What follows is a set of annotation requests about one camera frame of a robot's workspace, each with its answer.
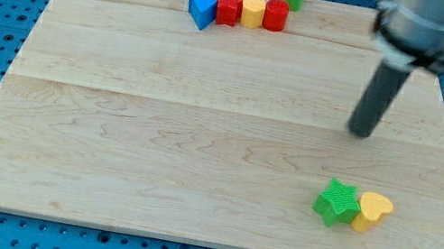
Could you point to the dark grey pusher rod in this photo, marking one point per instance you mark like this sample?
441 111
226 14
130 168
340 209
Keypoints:
375 101

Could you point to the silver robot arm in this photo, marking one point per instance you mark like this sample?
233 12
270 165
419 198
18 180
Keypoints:
410 35

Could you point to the red circle block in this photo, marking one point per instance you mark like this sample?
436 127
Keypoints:
275 15

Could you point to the yellow hexagon block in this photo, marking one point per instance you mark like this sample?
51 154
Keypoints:
252 13

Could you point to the yellow heart block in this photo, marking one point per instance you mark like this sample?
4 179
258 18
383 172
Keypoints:
374 208

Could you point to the green star block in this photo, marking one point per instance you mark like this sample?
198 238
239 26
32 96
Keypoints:
337 203

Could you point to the red star block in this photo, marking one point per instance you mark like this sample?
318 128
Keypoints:
228 12

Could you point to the blue triangle block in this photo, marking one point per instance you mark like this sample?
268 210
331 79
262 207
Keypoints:
203 12

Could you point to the wooden board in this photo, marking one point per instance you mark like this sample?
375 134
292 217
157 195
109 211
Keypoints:
122 115

